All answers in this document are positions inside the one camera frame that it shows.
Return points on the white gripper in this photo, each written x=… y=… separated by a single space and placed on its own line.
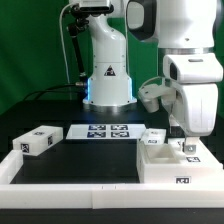
x=194 y=109

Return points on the white cabinet door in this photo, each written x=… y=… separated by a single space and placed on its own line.
x=154 y=136
x=203 y=157

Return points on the white cabinet box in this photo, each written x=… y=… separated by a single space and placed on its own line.
x=157 y=165

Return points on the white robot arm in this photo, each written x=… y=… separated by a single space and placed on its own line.
x=187 y=66

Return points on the white cabinet top block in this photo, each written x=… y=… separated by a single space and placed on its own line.
x=38 y=140

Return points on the white marker sheet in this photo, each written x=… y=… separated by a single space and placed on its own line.
x=105 y=131

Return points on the white U-shaped fence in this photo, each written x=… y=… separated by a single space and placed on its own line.
x=100 y=196

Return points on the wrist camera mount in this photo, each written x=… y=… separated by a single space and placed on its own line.
x=149 y=92

